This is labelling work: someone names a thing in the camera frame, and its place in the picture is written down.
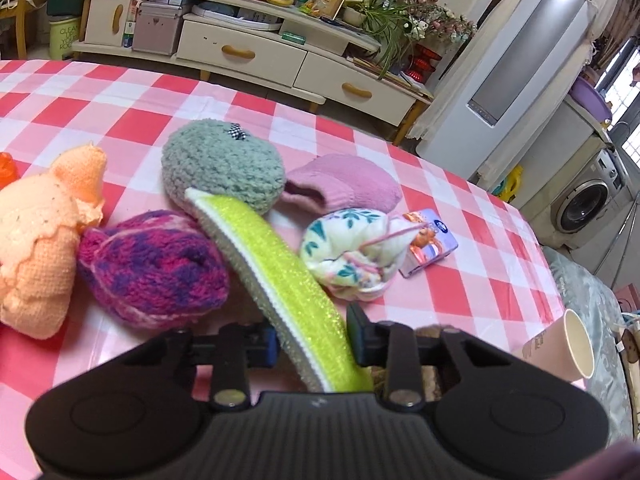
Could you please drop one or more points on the green waste bin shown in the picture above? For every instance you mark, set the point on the green waste bin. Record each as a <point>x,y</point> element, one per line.
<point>64,31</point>

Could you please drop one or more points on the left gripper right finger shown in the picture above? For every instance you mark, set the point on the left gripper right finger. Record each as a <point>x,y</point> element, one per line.
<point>392,347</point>

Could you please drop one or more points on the silver washing machine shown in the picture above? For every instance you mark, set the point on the silver washing machine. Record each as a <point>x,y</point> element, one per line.
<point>569,205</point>

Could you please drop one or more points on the purple plastic basin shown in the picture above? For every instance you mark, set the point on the purple plastic basin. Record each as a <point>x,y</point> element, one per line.
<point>584,94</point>

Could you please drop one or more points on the purple magenta knitted ball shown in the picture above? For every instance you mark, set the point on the purple magenta knitted ball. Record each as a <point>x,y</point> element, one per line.
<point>154,271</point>

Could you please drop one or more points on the white paper cup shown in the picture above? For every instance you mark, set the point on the white paper cup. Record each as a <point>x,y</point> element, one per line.
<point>563,349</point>

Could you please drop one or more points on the purple tissue pack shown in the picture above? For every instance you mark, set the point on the purple tissue pack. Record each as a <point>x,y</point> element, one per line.
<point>433,242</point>

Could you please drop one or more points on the cream TV cabinet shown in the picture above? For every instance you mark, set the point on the cream TV cabinet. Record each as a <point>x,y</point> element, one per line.
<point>305,58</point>

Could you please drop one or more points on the red candle holder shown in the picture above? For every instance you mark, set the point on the red candle holder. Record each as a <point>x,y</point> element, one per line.
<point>422,64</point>

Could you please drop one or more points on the orange plastic package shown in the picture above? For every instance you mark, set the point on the orange plastic package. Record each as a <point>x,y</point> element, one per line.
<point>8,170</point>

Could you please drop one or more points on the white standing air conditioner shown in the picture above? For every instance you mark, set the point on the white standing air conditioner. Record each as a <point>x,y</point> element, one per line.
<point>508,81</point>

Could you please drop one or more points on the floral white cloth bundle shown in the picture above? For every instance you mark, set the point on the floral white cloth bundle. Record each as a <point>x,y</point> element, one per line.
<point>355,253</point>

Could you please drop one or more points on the grey-green crocheted ball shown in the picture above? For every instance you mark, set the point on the grey-green crocheted ball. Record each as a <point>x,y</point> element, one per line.
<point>221,158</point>

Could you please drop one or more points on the green microfibre cleaning cloth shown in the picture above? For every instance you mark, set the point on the green microfibre cleaning cloth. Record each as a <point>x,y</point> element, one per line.
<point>310,329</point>

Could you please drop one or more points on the peach knitted doll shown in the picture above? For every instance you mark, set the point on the peach knitted doll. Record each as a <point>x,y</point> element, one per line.
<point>42,219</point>

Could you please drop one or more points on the green potted plant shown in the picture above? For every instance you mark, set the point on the green potted plant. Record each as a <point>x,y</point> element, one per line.
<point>392,25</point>

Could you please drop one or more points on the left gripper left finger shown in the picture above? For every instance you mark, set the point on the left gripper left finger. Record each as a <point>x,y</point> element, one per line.
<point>237,349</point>

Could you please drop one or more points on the pink storage box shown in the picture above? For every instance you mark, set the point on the pink storage box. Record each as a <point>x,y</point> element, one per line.
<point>158,28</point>

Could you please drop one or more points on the pink knitted hat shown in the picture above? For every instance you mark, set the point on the pink knitted hat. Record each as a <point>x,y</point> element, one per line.
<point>338,181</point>

